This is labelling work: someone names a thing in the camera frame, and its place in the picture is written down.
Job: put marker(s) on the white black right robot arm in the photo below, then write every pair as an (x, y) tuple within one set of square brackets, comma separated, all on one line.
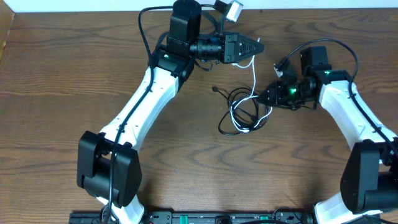
[(368, 185)]

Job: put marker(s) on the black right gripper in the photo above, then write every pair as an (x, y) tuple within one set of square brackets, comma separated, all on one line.
[(280, 95)]

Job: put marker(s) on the black mounting rail base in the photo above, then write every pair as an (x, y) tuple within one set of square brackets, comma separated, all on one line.
[(168, 217)]

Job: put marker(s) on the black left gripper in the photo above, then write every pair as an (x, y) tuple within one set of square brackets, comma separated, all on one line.
[(230, 47)]

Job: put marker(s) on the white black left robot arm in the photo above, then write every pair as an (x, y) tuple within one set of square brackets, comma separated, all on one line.
[(108, 165)]

